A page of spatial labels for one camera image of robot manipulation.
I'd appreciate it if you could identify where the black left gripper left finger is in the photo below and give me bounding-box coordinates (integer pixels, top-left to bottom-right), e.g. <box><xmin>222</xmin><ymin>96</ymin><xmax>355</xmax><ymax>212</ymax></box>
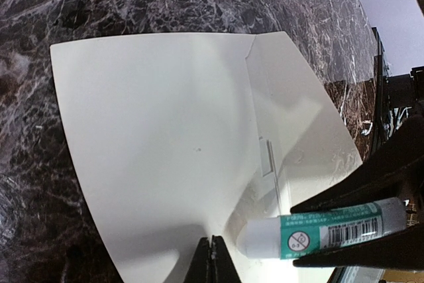
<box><xmin>187</xmin><ymin>237</ymin><xmax>212</xmax><ymax>283</ymax></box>

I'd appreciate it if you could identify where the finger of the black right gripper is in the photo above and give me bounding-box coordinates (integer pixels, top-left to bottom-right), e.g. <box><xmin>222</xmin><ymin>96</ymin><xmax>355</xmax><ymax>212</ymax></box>
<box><xmin>290</xmin><ymin>114</ymin><xmax>423</xmax><ymax>213</ymax></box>
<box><xmin>293</xmin><ymin>224</ymin><xmax>423</xmax><ymax>268</ymax></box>

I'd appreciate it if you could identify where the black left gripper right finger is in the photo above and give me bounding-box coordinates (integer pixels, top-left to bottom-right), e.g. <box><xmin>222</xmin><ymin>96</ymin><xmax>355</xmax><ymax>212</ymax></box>
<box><xmin>211</xmin><ymin>236</ymin><xmax>241</xmax><ymax>283</ymax></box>

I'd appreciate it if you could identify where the green white glue stick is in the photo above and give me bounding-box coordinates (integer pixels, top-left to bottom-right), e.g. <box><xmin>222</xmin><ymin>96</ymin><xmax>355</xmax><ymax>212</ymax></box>
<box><xmin>237</xmin><ymin>198</ymin><xmax>407</xmax><ymax>260</ymax></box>

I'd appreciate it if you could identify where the beige paper envelope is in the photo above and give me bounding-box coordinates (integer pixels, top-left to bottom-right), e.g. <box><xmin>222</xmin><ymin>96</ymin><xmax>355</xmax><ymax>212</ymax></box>
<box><xmin>50</xmin><ymin>32</ymin><xmax>362</xmax><ymax>282</ymax></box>

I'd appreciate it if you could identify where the black front table rail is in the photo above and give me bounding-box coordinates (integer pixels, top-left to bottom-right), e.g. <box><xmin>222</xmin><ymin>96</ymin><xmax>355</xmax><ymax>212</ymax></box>
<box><xmin>370</xmin><ymin>27</ymin><xmax>415</xmax><ymax>154</ymax></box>

